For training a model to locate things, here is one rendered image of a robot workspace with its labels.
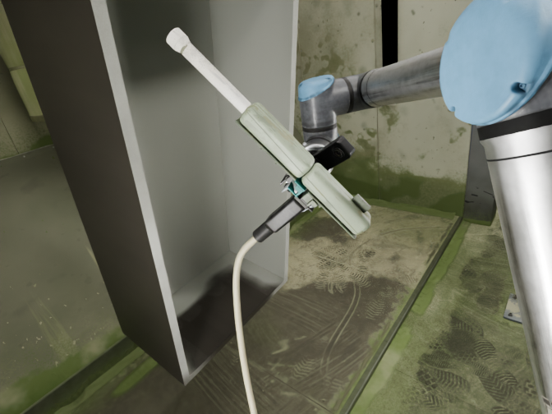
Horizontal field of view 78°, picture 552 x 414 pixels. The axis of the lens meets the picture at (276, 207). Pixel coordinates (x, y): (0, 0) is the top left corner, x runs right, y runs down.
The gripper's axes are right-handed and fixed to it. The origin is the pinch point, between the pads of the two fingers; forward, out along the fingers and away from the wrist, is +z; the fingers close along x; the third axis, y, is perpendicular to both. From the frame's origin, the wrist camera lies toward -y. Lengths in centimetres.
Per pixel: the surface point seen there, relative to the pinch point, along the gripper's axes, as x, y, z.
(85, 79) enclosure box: 44.5, 16.6, -0.4
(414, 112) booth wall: -53, -8, -205
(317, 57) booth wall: 24, 22, -237
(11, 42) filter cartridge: 115, 83, -71
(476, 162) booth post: -102, -19, -187
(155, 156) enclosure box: 34, 49, -39
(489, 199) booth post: -129, -10, -183
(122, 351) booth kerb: -14, 158, -40
